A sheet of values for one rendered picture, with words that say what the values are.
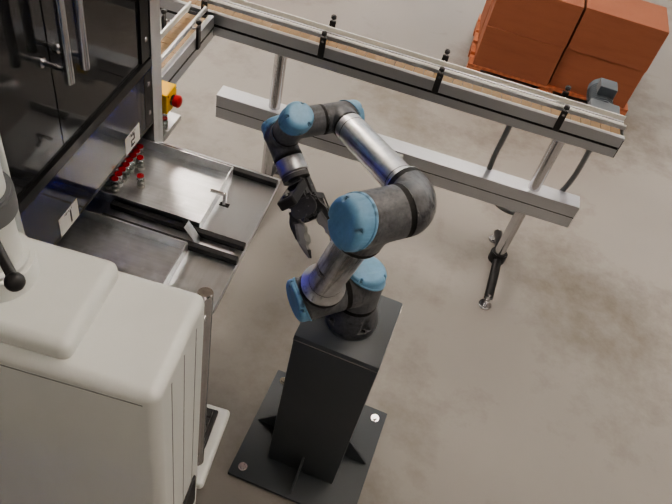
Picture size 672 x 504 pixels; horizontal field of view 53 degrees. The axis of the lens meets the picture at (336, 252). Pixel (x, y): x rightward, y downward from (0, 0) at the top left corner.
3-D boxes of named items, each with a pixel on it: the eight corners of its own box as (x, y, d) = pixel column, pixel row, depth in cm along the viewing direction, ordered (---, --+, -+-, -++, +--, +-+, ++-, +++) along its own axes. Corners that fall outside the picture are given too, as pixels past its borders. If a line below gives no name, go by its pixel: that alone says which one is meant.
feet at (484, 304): (475, 307, 307) (485, 288, 297) (487, 233, 341) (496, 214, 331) (492, 312, 307) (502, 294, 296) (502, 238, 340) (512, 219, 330)
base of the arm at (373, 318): (383, 308, 196) (391, 287, 189) (367, 348, 186) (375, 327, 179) (334, 289, 197) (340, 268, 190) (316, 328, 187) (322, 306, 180)
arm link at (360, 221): (343, 316, 181) (425, 221, 134) (292, 332, 174) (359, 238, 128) (327, 276, 184) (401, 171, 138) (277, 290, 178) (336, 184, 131)
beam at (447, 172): (214, 117, 297) (216, 94, 288) (221, 107, 303) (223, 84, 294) (567, 228, 288) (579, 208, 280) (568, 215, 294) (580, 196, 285)
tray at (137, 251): (19, 280, 170) (16, 271, 168) (73, 213, 188) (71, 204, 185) (145, 322, 168) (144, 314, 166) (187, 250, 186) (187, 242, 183)
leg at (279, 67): (252, 190, 322) (267, 49, 265) (258, 178, 328) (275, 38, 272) (270, 196, 321) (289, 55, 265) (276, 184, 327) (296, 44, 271)
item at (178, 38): (136, 139, 218) (134, 98, 207) (91, 124, 219) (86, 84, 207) (217, 38, 264) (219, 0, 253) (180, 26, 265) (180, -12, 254)
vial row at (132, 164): (110, 191, 196) (109, 179, 192) (139, 154, 208) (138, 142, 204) (117, 193, 195) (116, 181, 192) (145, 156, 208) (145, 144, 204)
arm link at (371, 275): (386, 308, 184) (398, 276, 174) (343, 321, 178) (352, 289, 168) (366, 275, 190) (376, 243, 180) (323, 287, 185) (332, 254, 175)
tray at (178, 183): (87, 195, 193) (86, 186, 191) (130, 142, 211) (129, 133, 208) (199, 231, 191) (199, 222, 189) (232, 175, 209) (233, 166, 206)
